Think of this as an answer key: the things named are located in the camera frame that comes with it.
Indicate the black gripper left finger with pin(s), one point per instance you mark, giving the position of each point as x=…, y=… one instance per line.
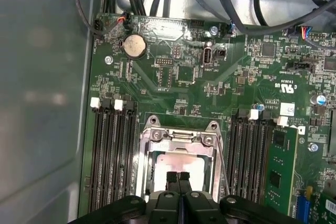
x=165, y=208

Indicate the silver coin cell battery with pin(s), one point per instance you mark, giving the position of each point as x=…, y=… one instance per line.
x=134, y=46

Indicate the grey metal PC case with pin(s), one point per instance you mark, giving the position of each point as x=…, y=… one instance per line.
x=39, y=103

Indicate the green expansion card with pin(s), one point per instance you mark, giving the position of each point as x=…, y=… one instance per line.
x=329, y=208

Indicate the silver board screw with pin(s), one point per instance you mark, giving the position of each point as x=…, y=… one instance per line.
x=214, y=29
x=313, y=147
x=109, y=59

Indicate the black RAM slot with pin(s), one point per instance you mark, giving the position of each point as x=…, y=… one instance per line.
x=131, y=155
x=120, y=155
x=97, y=155
x=246, y=155
x=260, y=155
x=109, y=155
x=233, y=155

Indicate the internal USB port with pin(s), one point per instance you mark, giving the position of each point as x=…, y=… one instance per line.
x=207, y=56

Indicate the blue topped capacitor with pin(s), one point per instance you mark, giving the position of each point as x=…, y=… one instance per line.
x=260, y=107
x=321, y=100

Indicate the blue plastic slot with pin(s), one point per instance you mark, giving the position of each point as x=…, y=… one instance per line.
x=304, y=208

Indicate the green RAM stick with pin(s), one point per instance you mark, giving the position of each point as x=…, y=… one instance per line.
x=282, y=155

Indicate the silver CPU with green rim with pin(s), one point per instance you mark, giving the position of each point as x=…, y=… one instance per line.
x=183, y=162

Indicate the white label sticker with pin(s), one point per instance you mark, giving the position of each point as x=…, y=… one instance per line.
x=287, y=110

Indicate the green motherboard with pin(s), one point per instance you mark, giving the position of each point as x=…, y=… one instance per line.
x=189, y=98

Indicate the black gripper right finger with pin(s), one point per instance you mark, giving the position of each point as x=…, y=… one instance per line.
x=199, y=208

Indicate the CPU socket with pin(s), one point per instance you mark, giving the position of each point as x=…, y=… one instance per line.
x=157, y=134

